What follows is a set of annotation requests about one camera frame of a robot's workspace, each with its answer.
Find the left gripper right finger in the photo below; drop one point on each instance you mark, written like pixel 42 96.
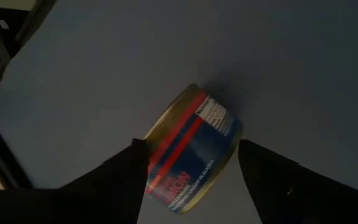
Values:
pixel 306 202

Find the red blue label salmon can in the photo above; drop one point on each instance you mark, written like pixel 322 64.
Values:
pixel 191 149

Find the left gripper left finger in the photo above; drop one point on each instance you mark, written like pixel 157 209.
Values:
pixel 73 205

